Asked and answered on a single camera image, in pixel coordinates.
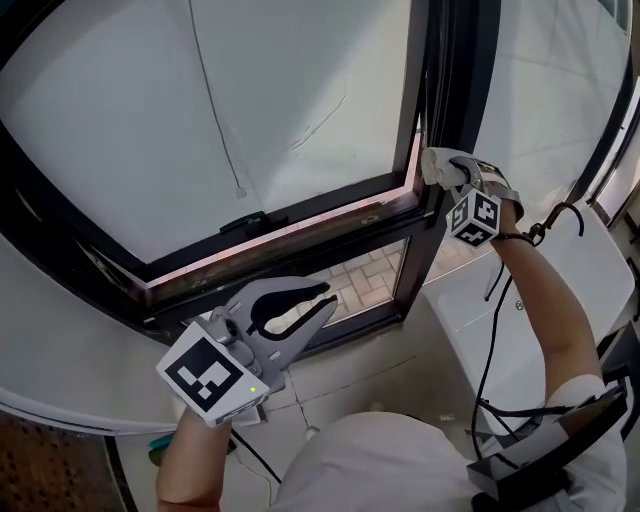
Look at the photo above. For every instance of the person's left forearm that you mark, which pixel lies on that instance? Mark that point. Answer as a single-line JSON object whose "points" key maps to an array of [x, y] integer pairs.
{"points": [[195, 465]]}

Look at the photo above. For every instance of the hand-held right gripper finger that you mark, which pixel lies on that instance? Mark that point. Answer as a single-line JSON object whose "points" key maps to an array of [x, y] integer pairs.
{"points": [[475, 170]]}

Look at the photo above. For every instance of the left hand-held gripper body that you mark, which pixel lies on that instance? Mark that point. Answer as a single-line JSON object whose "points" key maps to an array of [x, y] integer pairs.
{"points": [[205, 372]]}

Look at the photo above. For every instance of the black window frame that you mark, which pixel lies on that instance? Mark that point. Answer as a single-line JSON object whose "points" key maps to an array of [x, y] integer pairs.
{"points": [[465, 75]]}

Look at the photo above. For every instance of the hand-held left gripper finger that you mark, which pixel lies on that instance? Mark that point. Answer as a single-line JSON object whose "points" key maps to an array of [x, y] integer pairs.
{"points": [[295, 345], [280, 286]]}

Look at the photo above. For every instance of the person's white shoe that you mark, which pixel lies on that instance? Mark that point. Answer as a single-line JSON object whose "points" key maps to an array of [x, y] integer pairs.
{"points": [[312, 433]]}

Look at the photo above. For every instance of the white cleaning cloth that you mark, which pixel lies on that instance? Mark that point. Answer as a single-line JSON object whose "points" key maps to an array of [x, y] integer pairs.
{"points": [[437, 162]]}

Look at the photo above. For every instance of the person's right forearm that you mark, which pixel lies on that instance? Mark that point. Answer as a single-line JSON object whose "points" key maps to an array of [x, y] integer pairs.
{"points": [[550, 310]]}

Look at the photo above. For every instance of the white sink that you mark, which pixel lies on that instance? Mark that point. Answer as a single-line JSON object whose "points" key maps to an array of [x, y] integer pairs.
{"points": [[460, 320]]}

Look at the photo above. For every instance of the teal paper roll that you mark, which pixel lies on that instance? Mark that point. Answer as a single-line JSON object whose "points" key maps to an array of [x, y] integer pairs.
{"points": [[161, 442]]}

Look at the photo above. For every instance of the olive green paper roll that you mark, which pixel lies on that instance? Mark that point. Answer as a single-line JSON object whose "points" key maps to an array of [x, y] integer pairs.
{"points": [[156, 457]]}

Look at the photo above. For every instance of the person's white shirt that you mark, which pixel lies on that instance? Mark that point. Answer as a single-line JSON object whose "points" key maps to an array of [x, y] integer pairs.
{"points": [[390, 465]]}

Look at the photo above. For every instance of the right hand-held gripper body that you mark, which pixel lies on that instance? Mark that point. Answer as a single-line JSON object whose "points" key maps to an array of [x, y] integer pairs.
{"points": [[475, 220]]}

